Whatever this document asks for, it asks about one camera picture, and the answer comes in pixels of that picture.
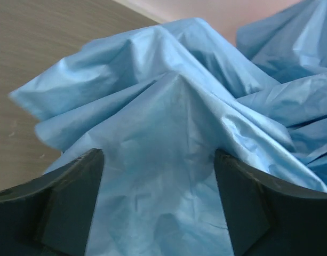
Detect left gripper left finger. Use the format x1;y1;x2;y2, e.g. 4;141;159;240
0;148;104;255

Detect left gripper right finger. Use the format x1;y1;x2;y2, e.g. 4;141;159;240
214;150;327;255

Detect light blue folding umbrella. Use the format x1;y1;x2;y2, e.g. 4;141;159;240
10;1;327;255

